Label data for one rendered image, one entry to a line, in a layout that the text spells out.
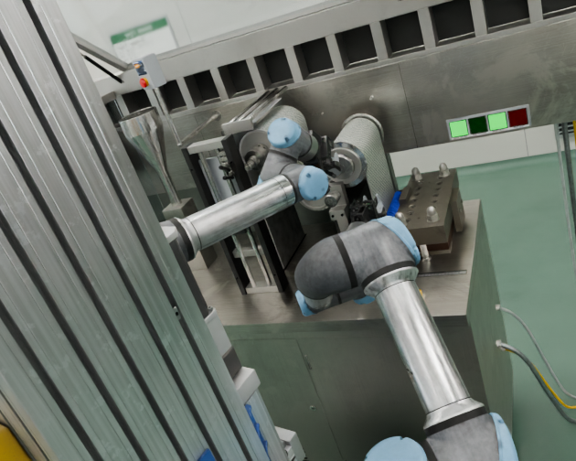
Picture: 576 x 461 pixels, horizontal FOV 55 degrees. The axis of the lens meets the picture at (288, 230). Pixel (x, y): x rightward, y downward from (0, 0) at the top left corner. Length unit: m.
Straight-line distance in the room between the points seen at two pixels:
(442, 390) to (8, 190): 0.77
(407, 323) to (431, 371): 0.10
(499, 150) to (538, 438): 2.56
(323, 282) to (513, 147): 3.48
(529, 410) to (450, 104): 1.27
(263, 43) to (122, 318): 1.46
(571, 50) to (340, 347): 1.09
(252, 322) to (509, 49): 1.13
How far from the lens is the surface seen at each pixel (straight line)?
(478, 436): 1.04
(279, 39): 1.99
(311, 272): 1.12
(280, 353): 1.83
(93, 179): 0.67
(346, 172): 1.67
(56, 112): 0.66
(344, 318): 1.62
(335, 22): 1.92
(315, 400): 1.93
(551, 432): 2.45
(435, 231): 1.69
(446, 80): 1.90
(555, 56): 1.88
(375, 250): 1.10
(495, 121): 1.92
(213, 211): 1.18
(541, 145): 4.48
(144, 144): 2.03
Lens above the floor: 1.82
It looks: 24 degrees down
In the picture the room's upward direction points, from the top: 20 degrees counter-clockwise
